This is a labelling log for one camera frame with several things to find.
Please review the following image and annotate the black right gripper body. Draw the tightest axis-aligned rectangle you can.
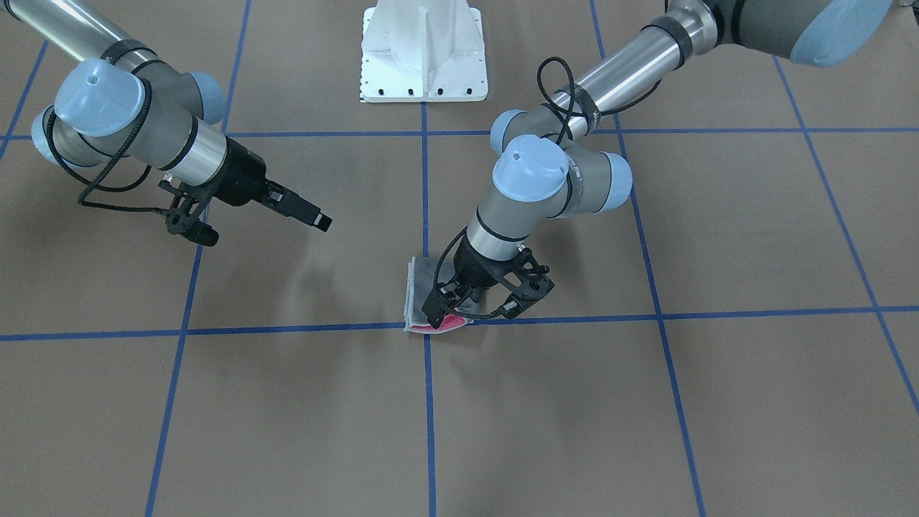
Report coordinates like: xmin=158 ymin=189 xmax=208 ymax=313
xmin=159 ymin=140 xmax=288 ymax=248

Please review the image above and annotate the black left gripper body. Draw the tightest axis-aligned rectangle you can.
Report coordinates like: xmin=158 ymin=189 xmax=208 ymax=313
xmin=439 ymin=233 xmax=554 ymax=320

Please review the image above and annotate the pink towel with grey back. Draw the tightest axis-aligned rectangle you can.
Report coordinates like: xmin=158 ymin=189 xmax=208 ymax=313
xmin=404 ymin=256 xmax=472 ymax=335

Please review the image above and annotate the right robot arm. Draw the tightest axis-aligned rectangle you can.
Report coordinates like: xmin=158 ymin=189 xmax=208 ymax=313
xmin=4 ymin=1 xmax=332 ymax=246

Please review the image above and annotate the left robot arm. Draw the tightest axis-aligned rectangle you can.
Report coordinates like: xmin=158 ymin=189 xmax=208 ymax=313
xmin=404 ymin=1 xmax=892 ymax=334

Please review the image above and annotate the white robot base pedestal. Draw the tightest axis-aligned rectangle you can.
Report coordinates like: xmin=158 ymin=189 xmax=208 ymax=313
xmin=359 ymin=1 xmax=489 ymax=103

